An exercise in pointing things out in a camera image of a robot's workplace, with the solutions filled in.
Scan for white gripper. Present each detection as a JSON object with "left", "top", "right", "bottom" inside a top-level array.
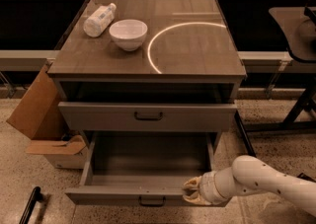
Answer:
[{"left": 183, "top": 171, "right": 226, "bottom": 205}]

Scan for grey drawer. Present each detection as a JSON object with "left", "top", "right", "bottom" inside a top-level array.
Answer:
[
  {"left": 58, "top": 102, "right": 237, "bottom": 132},
  {"left": 66, "top": 131, "right": 216, "bottom": 207}
]

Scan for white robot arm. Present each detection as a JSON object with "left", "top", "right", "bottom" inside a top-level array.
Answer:
[{"left": 183, "top": 155, "right": 316, "bottom": 216}]

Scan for grey drawer cabinet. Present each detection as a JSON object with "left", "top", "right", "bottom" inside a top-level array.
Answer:
[{"left": 46, "top": 0, "right": 248, "bottom": 208}]

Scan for black bar lower left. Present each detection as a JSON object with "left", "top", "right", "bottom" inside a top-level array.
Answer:
[{"left": 19, "top": 187, "right": 43, "bottom": 224}]

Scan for white ceramic bowl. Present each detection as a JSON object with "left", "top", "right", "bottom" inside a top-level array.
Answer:
[{"left": 109, "top": 19, "right": 148, "bottom": 51}]

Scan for brown cardboard box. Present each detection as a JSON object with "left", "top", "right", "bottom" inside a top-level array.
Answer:
[{"left": 7, "top": 65, "right": 88, "bottom": 169}]

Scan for black chair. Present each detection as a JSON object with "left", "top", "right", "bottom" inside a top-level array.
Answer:
[{"left": 232, "top": 0, "right": 316, "bottom": 157}]

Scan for white plastic bottle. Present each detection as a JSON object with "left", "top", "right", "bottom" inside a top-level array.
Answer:
[{"left": 83, "top": 3, "right": 117, "bottom": 37}]

